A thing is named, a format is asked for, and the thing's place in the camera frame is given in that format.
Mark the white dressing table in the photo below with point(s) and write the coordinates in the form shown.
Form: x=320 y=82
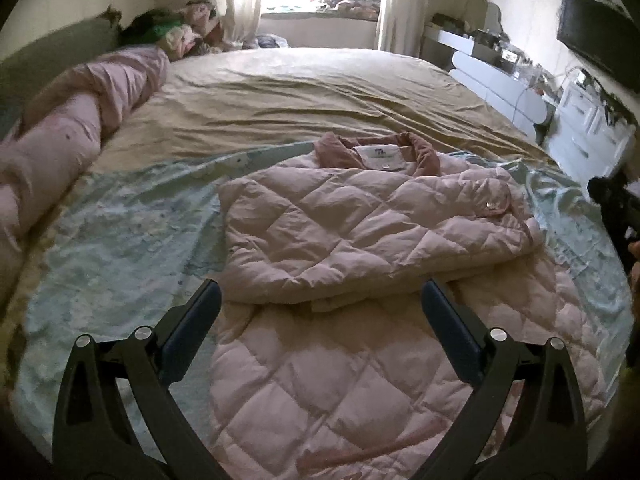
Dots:
x=492 y=80

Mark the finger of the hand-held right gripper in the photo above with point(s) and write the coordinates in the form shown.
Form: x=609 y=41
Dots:
x=600 y=189

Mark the beige bed sheet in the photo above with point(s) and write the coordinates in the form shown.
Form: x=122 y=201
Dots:
x=310 y=95

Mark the pile of stuffed toys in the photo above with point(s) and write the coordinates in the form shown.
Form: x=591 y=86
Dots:
x=170 y=30

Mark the rolled pink duvet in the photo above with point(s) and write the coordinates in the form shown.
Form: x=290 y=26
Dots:
x=60 y=135

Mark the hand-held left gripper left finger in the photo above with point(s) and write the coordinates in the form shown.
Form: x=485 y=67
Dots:
x=187 y=340

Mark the white curtain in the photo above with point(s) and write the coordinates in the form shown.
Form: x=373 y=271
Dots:
x=240 y=5
x=402 y=5

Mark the white chest of drawers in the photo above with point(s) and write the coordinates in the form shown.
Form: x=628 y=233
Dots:
x=585 y=120

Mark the vanity mirror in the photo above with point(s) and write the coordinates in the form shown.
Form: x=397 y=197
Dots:
x=482 y=10

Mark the person's right hand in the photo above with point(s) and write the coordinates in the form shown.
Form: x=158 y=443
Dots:
x=635 y=260

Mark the pink quilted coat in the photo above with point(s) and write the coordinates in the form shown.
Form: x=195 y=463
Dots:
x=350 y=220

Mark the clothes heap on floor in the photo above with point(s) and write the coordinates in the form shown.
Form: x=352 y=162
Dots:
x=272 y=41

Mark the cluster of cosmetics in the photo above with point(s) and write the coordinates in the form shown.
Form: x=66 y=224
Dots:
x=515 y=57

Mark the wall television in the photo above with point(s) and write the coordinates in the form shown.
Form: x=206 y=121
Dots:
x=595 y=32

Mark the green padded headboard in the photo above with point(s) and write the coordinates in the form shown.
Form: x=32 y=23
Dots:
x=55 y=55

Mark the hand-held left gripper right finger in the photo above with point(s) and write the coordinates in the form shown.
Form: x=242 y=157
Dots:
x=450 y=340

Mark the pale blue printed bed sheet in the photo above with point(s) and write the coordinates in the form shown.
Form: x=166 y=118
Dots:
x=125 y=240

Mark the row of plush toys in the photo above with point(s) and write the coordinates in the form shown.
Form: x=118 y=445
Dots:
x=350 y=4

